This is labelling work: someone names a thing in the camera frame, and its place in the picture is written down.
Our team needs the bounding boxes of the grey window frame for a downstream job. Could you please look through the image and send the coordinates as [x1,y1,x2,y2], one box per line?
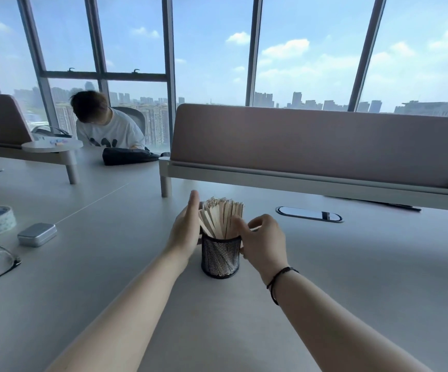
[0,0,389,145]

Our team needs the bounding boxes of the black mesh pen cup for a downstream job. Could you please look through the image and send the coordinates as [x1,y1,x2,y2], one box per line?
[201,233,243,280]

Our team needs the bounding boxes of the grey office chair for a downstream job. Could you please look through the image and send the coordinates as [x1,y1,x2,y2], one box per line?
[111,106,147,148]

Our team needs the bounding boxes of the oval black cable grommet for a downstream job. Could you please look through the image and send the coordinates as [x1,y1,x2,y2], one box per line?
[275,206,344,223]

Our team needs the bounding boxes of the silver metal tin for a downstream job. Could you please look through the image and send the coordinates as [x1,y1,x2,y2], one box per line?
[17,223,58,248]

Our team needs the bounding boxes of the bundle of wooden sticks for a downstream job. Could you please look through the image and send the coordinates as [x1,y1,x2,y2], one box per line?
[198,197,245,240]

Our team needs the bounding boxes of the large pink desk divider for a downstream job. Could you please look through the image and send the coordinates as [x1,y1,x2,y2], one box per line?
[170,104,448,189]

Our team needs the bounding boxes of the white divider base shelf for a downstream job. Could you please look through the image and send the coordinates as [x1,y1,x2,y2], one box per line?
[158,156,448,208]

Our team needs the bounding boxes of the person's left hand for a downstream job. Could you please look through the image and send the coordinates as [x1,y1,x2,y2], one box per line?
[165,190,201,265]

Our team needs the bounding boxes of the black bag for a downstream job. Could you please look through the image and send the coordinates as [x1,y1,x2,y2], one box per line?
[102,146,161,166]

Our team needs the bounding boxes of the person's right forearm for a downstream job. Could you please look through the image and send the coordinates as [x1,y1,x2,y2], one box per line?
[261,267,435,372]

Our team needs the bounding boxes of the person's left forearm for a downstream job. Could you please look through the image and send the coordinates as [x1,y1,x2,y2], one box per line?
[46,250,194,372]

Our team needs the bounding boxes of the person's right hand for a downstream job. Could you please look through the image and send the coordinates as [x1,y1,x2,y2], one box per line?
[241,214,289,285]

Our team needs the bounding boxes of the black string bracelet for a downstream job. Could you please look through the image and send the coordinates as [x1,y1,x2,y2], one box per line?
[267,266,300,306]

